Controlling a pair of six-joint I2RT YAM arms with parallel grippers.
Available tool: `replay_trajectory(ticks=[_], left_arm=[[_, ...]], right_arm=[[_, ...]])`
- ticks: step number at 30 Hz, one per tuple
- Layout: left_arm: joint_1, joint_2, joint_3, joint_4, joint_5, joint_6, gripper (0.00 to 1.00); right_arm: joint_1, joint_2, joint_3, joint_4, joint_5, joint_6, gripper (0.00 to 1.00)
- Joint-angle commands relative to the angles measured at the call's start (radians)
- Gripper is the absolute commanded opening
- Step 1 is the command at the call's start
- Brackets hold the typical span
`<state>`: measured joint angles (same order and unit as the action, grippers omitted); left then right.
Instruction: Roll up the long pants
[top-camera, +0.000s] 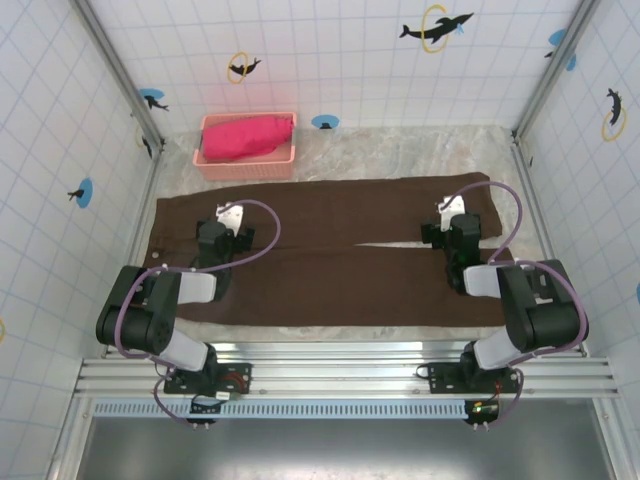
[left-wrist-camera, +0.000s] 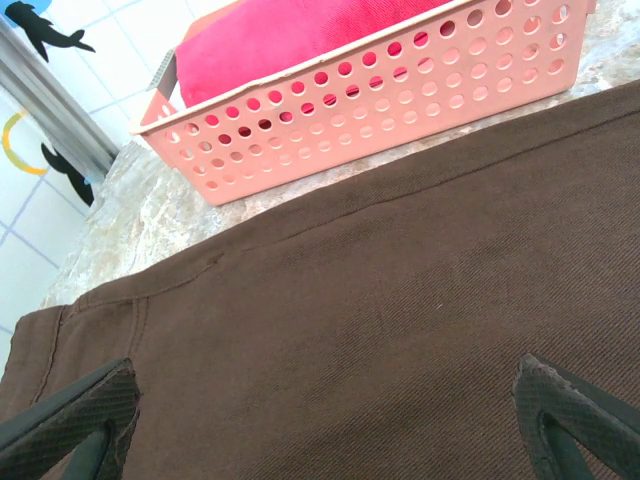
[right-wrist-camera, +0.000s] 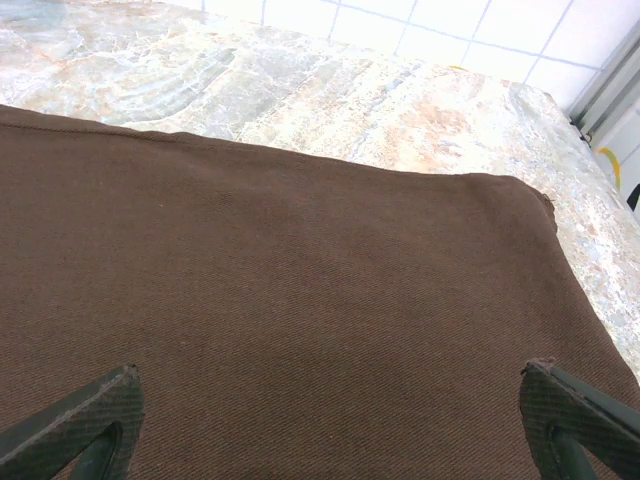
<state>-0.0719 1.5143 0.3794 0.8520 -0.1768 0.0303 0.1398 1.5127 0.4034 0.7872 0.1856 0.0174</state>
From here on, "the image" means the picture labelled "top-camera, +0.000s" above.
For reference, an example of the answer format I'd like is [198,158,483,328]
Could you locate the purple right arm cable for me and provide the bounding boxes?
[439,180,591,431]

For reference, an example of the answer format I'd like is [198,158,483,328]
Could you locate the blue circle shark sticker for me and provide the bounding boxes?
[138,88,170,112]

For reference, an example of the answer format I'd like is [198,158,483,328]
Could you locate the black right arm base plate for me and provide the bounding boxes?
[417,360,521,396]

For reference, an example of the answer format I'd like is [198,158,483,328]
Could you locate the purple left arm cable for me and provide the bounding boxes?
[113,198,282,430]

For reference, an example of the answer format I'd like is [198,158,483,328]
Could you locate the blue circle black fish sticker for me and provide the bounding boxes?
[67,177,95,209]

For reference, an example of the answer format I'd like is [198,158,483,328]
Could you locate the aluminium mounting rail beam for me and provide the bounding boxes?
[74,339,619,401]

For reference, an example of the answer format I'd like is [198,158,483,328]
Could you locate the large dolphin yellow ring sticker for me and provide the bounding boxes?
[421,3,475,54]

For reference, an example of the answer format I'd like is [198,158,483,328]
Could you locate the seahorse yellow ring sticker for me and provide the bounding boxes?
[601,87,629,143]

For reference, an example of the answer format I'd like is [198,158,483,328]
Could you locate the grey metal sheet panel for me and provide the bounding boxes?
[74,417,615,480]

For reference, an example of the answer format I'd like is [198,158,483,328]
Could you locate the pink plastic basket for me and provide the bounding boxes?
[192,111,300,182]

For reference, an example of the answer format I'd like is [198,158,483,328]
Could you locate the black animal yellow ring sticker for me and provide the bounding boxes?
[135,124,154,160]

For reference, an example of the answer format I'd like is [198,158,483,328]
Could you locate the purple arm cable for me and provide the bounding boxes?
[113,198,282,430]
[439,180,591,431]

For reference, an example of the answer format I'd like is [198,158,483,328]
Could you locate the magenta folded cloth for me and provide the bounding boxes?
[201,115,293,162]

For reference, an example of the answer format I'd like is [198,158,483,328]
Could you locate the aluminium side rail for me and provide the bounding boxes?
[510,133,589,359]
[119,142,169,274]

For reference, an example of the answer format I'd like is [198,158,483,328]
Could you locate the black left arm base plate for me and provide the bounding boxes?
[164,362,254,396]

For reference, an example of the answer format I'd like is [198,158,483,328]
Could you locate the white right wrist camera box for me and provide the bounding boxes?
[437,194,469,217]

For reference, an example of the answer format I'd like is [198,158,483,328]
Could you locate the aluminium corner post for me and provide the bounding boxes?
[510,0,604,144]
[69,0,169,151]

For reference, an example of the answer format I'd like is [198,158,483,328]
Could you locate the slotted grey cable duct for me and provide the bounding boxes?
[92,399,504,419]

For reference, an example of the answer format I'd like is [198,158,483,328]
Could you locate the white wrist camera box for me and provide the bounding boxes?
[214,199,247,230]
[437,194,469,217]

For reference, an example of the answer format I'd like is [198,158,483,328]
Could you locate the small circuit board green light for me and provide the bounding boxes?
[464,398,501,430]

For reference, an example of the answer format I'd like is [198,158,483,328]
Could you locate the small dolphin yellow ring sticker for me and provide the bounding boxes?
[227,49,263,85]

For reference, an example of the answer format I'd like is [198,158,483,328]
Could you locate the blue patch sticker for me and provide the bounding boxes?
[543,28,578,72]

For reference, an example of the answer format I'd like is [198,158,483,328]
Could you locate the small black connector box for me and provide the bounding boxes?
[188,393,224,430]

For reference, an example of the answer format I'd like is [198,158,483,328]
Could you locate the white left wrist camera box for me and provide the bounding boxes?
[214,199,247,230]

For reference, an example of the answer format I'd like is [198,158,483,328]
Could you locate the brown long pants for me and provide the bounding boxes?
[148,171,517,331]

